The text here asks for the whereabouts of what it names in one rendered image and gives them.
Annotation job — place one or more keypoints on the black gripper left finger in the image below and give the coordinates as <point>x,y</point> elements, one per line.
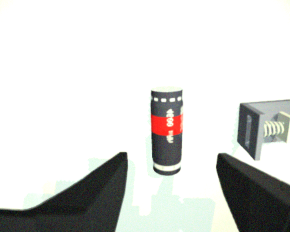
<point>92,204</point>

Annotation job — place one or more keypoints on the black and red battery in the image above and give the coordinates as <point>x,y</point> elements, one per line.
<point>167,129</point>

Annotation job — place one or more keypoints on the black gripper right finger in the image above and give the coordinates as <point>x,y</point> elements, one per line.
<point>258,201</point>

